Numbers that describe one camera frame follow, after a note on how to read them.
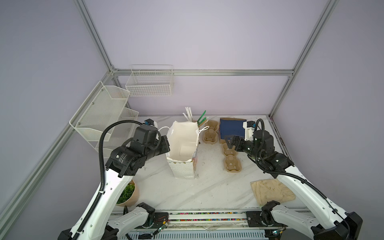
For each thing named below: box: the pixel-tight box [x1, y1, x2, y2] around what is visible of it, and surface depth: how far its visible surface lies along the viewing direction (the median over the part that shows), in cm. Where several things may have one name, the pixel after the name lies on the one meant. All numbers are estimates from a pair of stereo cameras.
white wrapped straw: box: [182, 106, 194, 122], surface depth 103 cm
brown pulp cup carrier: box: [222, 143, 242, 173], surface depth 95 cm
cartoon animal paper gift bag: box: [166, 121, 200, 180], surface depth 72 cm
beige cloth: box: [250, 178, 296, 207], surface depth 84 cm
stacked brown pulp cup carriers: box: [202, 120, 220, 145], surface depth 106 cm
